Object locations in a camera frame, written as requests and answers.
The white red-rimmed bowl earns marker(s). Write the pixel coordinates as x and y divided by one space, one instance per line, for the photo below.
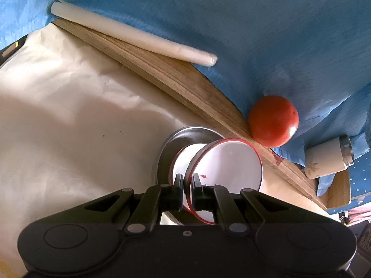
232 168
185 159

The blue dotted cloth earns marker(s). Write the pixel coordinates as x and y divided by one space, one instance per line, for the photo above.
361 179

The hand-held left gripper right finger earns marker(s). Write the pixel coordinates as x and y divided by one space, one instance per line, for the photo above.
197 193

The white paper sheet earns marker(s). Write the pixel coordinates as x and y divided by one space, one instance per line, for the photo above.
72 107

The red tomato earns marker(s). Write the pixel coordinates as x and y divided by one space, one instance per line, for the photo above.
272 121

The black crate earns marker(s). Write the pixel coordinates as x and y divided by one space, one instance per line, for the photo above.
8 53

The white rolling pin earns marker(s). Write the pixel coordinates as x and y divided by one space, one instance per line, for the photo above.
130 36

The stainless steel bowl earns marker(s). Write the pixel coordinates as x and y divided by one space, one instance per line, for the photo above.
179 137

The wooden shelf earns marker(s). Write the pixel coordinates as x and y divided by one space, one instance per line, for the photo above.
188 84

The light blue garment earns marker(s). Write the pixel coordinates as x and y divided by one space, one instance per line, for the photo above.
232 20

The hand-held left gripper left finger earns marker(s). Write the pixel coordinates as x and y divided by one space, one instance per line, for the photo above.
177 192

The white thermos cup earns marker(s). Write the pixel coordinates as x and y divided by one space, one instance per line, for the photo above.
324 157

